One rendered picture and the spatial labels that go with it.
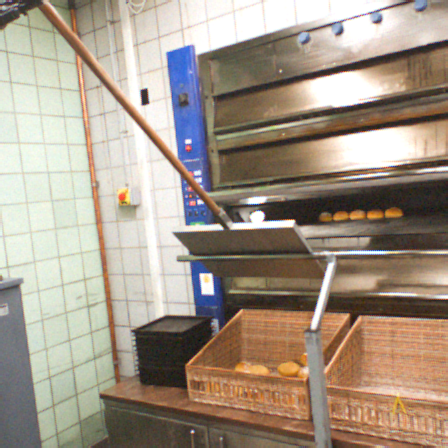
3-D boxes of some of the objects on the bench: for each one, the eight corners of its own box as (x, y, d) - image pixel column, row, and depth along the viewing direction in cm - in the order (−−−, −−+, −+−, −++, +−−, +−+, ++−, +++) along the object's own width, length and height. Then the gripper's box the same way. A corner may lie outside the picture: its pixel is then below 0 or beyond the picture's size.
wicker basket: (364, 378, 221) (358, 314, 219) (515, 396, 189) (510, 321, 187) (316, 427, 181) (308, 349, 179) (497, 461, 149) (490, 366, 147)
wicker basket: (247, 363, 257) (241, 307, 255) (358, 375, 225) (352, 312, 223) (186, 401, 217) (179, 336, 215) (311, 423, 185) (303, 347, 183)
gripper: (12, 12, 148) (68, -13, 135) (-16, 49, 140) (40, 26, 127) (-8, -11, 143) (48, -39, 130) (-39, 26, 135) (17, 0, 122)
